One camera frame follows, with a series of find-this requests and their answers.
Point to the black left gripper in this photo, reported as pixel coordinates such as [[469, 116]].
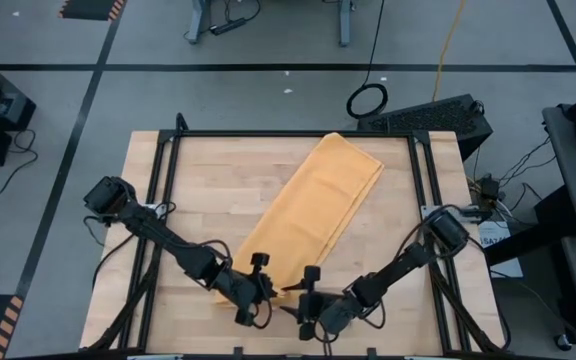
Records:
[[245, 292]]

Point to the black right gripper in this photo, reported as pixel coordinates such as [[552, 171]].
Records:
[[330, 312]]

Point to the orange waffle weave towel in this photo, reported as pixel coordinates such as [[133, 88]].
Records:
[[318, 200]]

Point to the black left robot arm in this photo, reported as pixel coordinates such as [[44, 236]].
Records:
[[158, 230]]

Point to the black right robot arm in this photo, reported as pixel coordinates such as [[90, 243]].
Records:
[[398, 267]]

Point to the white paper label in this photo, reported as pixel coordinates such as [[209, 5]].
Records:
[[495, 237]]

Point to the black power adapter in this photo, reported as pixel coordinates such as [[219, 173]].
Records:
[[489, 189]]

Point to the black perforated computer tower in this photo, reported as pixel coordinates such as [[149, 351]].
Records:
[[428, 120]]

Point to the black side table base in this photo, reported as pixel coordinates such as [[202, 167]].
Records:
[[548, 220]]

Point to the black power strip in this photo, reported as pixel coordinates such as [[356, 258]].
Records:
[[228, 26]]

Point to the black caster wheel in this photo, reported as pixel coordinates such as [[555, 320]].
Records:
[[563, 342]]

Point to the grey desk leg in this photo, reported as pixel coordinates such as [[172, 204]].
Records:
[[198, 20], [344, 25]]

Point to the black metal table frame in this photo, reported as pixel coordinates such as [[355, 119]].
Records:
[[268, 133]]

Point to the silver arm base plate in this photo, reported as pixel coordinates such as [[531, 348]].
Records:
[[430, 212]]

